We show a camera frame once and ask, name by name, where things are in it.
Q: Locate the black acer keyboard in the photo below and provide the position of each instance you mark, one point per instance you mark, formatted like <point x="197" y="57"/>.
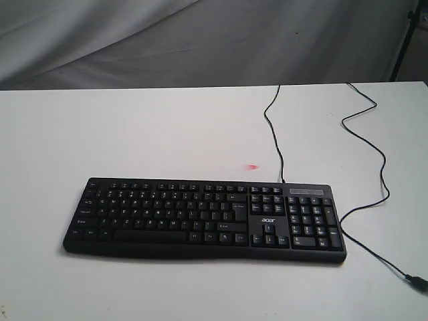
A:
<point x="173" y="219"/>

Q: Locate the grey backdrop cloth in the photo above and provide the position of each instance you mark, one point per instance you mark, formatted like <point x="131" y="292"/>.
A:
<point x="172" y="44"/>

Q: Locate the black usb plug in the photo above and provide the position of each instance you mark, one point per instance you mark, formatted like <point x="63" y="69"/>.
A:
<point x="417" y="283"/>

